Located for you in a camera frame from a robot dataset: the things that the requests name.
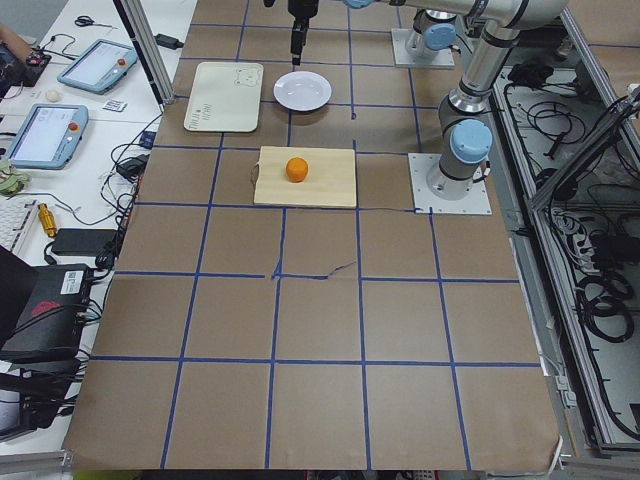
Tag orange fruit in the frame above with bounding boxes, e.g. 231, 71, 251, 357
285, 157, 309, 183

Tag cream bear tray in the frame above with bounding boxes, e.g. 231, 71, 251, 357
183, 62, 264, 133

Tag small black power brick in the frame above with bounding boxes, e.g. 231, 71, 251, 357
154, 33, 184, 50

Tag lower blue teach pendant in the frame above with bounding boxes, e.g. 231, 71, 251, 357
7, 104, 89, 170

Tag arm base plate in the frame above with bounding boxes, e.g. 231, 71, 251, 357
408, 153, 492, 216
391, 28, 455, 70

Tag aluminium frame post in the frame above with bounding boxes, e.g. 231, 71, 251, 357
112, 0, 175, 106

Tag white round plate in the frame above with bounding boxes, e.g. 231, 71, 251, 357
273, 71, 332, 112

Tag bamboo cutting board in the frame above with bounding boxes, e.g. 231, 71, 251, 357
253, 146, 357, 208

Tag white keyboard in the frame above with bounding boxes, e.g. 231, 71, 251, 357
1, 197, 37, 255

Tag black power adapter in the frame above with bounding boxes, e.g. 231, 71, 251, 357
51, 228, 116, 256

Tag gold metal cylinder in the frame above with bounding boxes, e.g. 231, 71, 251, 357
37, 203, 58, 238

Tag upper blue teach pendant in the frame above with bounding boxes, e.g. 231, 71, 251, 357
57, 39, 138, 94

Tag black scissors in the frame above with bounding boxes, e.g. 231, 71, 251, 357
74, 15, 94, 27

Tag blue teach pendant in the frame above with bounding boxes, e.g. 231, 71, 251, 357
57, 39, 138, 94
7, 104, 89, 170

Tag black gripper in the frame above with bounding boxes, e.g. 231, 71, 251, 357
287, 0, 319, 65

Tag black computer box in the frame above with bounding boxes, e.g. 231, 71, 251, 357
1, 248, 93, 364

